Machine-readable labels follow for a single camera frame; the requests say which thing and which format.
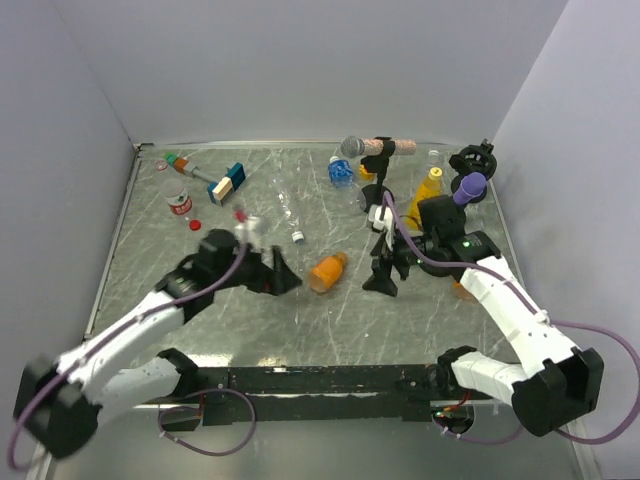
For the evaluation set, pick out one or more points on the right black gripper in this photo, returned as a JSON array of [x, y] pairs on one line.
[[380, 280]]

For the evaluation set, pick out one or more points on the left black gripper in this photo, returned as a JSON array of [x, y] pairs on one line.
[[277, 280]]

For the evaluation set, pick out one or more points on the orange bottle with barcode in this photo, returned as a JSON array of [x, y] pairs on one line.
[[327, 272]]

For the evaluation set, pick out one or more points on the red label water bottle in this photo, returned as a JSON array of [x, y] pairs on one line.
[[177, 197]]

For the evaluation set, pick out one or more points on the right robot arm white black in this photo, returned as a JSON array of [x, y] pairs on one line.
[[554, 382]]

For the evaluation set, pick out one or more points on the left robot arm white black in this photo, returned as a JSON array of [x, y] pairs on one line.
[[61, 403]]

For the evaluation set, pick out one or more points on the blue label water bottle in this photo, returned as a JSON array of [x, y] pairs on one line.
[[342, 178]]

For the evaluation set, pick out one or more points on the clear bottle white cap centre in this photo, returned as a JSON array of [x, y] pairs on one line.
[[286, 199]]

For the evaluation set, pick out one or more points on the orange bottle lying right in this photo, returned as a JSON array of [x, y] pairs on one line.
[[461, 292]]

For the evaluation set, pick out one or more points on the yellow juice bottle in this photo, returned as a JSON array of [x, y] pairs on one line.
[[430, 187]]

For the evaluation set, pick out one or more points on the clear bottle back right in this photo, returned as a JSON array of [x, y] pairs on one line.
[[435, 163]]

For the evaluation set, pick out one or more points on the small yellow toy piece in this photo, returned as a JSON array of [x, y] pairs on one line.
[[365, 174]]

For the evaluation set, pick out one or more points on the toy brick hammer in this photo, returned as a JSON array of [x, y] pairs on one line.
[[218, 190]]

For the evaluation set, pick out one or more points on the glitter pink microphone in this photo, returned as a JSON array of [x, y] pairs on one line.
[[353, 147]]

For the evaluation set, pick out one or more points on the purple microphone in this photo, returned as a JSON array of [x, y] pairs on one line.
[[471, 189]]

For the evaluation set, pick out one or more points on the black empty clip stand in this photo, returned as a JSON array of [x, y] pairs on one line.
[[473, 158]]

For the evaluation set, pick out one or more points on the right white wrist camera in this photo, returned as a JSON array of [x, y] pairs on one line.
[[381, 220]]

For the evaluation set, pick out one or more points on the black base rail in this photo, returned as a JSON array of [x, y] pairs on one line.
[[311, 393]]

